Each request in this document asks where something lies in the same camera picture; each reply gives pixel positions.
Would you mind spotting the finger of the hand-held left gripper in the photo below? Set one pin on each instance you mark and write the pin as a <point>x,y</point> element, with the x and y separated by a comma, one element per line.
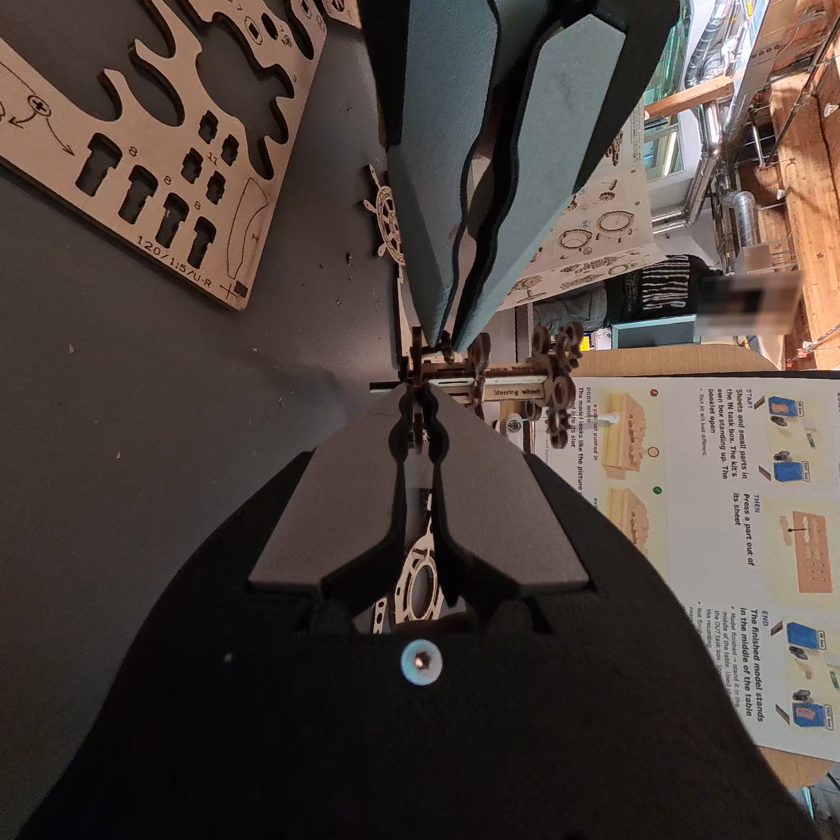
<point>558,131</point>
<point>439,131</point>

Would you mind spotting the wooden ship wheel part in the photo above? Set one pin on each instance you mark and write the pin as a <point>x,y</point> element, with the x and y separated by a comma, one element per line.
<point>387,216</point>

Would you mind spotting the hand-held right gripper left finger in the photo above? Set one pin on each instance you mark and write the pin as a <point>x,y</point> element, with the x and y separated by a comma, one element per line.
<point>328,525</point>

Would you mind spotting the silver ventilation duct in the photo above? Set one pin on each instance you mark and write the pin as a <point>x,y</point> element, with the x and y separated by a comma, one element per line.
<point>741,223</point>

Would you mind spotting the folded instruction booklet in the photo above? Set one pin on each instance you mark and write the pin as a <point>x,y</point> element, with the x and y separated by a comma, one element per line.
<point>590,249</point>

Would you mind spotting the printed instruction sheet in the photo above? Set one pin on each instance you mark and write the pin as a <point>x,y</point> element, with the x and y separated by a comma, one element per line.
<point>689,590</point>

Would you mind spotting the wooden gear shaft assembly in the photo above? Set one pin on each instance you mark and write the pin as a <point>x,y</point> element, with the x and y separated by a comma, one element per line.
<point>512,390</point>

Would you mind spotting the instruction sheet on stand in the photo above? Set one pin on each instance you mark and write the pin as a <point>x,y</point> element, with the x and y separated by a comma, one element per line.
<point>656,361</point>

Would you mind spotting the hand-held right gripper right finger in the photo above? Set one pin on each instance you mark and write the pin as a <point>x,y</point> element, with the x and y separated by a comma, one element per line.
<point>512,525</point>

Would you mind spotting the punched wooden part sheet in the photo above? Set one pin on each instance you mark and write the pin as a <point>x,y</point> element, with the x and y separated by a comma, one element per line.
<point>39,141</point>

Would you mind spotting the grey framed screen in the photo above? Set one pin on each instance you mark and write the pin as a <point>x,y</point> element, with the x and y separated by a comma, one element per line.
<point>656,331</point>

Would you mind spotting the wooden sheet remnant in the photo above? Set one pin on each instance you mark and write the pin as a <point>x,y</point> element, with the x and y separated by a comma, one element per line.
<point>341,12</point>

